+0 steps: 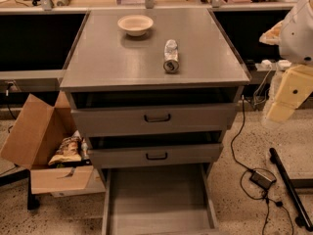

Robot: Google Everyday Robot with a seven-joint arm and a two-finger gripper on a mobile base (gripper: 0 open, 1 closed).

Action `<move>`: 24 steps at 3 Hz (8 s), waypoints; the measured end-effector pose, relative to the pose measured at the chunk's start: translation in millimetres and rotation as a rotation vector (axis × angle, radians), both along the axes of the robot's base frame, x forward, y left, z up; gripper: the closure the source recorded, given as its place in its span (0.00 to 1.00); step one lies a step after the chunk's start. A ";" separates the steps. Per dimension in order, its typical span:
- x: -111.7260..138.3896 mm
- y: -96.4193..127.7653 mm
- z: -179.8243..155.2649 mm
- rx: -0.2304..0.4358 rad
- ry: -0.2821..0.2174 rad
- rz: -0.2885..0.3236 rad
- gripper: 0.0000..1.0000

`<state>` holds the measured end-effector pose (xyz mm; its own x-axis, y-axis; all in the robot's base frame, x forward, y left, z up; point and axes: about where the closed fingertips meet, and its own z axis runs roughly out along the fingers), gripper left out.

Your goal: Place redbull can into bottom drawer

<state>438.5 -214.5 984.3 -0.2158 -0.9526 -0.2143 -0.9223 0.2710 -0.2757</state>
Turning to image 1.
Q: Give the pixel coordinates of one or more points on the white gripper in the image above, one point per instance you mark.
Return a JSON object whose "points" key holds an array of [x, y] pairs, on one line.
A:
{"points": [[297, 36]]}

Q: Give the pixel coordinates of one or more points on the silver redbull can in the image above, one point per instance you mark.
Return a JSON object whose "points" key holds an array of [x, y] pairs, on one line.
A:
{"points": [[171, 56]]}

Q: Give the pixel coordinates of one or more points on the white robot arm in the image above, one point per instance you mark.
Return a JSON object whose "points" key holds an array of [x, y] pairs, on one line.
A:
{"points": [[290, 88]]}

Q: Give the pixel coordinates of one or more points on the middle grey drawer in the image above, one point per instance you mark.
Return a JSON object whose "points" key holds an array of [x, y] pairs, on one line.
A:
{"points": [[151, 156]]}

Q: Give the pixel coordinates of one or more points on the grey drawer cabinet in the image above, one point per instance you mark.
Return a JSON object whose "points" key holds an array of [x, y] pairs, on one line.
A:
{"points": [[109, 69]]}

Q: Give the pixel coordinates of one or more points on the top grey drawer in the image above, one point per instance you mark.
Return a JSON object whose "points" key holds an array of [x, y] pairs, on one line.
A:
{"points": [[154, 120]]}

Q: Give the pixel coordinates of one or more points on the bottom open grey drawer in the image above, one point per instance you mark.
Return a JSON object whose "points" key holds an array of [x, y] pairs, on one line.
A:
{"points": [[159, 200]]}

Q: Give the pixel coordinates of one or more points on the white power strip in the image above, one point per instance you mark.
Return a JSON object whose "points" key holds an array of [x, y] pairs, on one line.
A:
{"points": [[281, 65]]}

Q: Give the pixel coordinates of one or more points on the black power adapter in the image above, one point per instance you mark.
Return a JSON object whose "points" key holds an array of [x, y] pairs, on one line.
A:
{"points": [[261, 180]]}

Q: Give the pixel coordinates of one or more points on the white ceramic bowl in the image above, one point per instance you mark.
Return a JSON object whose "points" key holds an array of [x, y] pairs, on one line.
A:
{"points": [[135, 25]]}

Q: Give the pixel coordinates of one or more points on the black metal stand leg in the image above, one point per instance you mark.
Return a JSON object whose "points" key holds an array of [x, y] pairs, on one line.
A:
{"points": [[303, 219]]}

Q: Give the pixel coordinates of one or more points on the small bottle in box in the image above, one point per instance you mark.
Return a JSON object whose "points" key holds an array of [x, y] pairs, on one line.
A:
{"points": [[84, 150]]}

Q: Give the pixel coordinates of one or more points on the snack chip bag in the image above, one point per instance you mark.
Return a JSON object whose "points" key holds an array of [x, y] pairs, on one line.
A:
{"points": [[67, 152]]}

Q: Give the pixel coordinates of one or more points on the open cardboard box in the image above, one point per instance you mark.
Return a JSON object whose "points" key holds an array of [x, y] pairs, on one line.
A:
{"points": [[36, 135]]}

